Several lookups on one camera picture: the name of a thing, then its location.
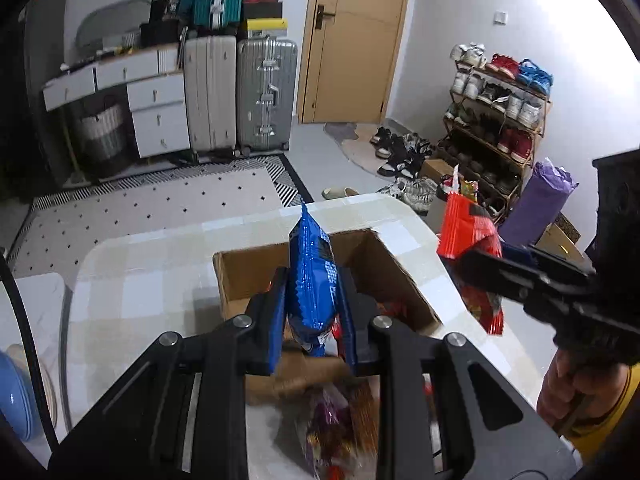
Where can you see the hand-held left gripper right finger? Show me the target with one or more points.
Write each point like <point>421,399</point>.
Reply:
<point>350,322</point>

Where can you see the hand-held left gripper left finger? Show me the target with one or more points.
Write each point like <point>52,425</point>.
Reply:
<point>276,312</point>

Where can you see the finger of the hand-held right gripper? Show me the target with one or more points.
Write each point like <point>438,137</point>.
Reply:
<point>505,272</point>
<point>520,252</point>

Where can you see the blue snack packet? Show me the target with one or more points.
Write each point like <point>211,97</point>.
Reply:
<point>312,280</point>

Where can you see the red snack packet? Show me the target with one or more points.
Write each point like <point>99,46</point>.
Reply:
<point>465,230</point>
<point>389,307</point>

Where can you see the brown cardboard box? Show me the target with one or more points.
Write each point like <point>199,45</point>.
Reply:
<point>395,280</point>

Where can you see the clear bag of snacks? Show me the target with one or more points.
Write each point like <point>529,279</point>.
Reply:
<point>335,430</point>

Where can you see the person's right hand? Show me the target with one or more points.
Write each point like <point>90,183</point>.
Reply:
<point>595,387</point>

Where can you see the flat cardboard box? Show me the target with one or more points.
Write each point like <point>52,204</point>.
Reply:
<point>562,240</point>

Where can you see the purple yoga mat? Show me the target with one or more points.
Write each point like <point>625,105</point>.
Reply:
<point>537,200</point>

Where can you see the yellow snack packet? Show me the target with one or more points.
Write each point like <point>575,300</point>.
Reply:
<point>469,190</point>

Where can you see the small cardboard box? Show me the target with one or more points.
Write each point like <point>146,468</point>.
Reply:
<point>436,170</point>

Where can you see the beige slipper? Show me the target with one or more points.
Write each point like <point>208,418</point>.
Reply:
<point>340,193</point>

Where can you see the checked tablecloth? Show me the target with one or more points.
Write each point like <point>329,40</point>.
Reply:
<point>150,270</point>

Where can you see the wooden shoe rack with shoes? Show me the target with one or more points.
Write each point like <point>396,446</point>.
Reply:
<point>520,110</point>

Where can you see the pile of dark sneakers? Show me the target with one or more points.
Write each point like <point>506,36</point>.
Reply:
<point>405,160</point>

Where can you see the patterned floor rug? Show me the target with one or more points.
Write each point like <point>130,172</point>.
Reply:
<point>150,200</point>

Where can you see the beige door mat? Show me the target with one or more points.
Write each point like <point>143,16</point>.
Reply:
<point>352,147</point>

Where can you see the silver suitcase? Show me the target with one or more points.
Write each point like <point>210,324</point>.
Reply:
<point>265,95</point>

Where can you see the beige suitcase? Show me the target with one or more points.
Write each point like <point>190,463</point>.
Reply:
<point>210,95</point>

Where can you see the white desk with drawers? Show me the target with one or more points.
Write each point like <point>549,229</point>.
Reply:
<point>155,120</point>

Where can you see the beige plate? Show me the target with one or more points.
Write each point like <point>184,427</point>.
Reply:
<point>47,385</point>

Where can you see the woven laundry basket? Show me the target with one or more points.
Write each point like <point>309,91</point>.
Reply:
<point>102,132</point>

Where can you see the wooden door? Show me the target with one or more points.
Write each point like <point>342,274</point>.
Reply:
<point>357,45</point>

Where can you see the blue bowl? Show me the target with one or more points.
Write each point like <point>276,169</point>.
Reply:
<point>17,400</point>

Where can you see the yellow shoe box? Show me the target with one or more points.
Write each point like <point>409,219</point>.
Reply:
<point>264,27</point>

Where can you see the black bag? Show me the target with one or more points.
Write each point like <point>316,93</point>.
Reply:
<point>162,15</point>

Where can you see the white light switch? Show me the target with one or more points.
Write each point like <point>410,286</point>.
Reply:
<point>500,17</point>

